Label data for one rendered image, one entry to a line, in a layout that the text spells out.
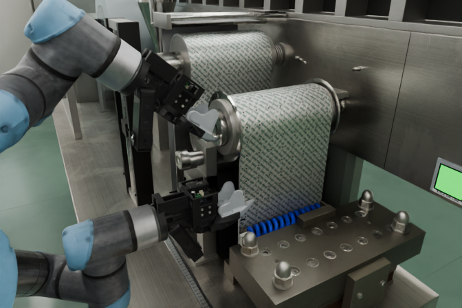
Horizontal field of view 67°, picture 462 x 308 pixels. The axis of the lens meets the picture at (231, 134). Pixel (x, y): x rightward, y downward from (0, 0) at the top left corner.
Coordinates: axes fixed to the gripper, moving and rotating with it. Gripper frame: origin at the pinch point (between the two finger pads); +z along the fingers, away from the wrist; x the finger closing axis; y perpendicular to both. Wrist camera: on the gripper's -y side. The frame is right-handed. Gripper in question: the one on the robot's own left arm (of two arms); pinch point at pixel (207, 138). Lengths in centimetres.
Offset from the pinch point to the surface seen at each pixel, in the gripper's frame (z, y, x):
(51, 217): 51, -119, 185
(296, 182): 23.6, 2.7, -4.6
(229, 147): 3.6, 0.9, -2.5
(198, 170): 6.7, -7.6, 6.0
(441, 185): 32.0, 18.0, -26.9
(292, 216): 25.8, -4.2, -7.4
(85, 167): 8, -38, 68
